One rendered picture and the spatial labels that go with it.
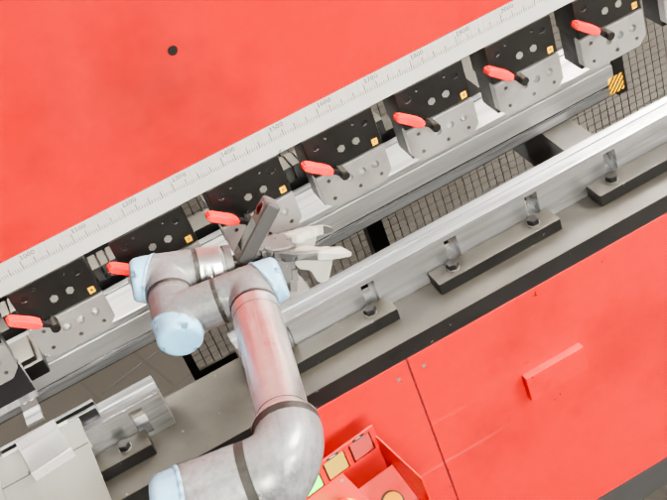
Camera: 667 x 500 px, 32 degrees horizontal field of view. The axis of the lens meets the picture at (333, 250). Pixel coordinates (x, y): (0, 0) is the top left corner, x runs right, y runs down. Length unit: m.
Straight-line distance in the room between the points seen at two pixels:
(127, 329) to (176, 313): 0.78
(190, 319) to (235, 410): 0.61
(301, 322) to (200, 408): 0.27
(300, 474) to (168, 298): 0.45
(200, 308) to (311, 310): 0.60
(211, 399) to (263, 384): 0.82
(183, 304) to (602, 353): 1.19
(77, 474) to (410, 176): 1.00
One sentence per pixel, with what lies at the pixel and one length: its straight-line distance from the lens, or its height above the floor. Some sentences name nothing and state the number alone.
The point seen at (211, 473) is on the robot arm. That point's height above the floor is 1.41.
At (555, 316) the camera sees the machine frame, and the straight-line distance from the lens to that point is 2.59.
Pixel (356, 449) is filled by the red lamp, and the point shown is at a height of 0.81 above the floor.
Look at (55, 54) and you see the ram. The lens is 2.00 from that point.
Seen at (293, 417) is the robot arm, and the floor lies 1.40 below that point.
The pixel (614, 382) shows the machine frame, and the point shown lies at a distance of 2.81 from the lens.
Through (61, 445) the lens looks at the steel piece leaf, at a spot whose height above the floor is 1.00.
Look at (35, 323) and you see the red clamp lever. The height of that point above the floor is 1.28.
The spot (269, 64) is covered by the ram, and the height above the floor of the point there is 1.51.
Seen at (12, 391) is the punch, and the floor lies 1.13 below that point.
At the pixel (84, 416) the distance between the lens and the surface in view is 2.40.
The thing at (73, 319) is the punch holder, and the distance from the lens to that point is 2.23.
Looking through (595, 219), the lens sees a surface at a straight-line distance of 2.57.
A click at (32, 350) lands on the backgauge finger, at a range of 2.56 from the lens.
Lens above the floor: 2.49
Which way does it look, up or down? 37 degrees down
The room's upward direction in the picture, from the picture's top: 21 degrees counter-clockwise
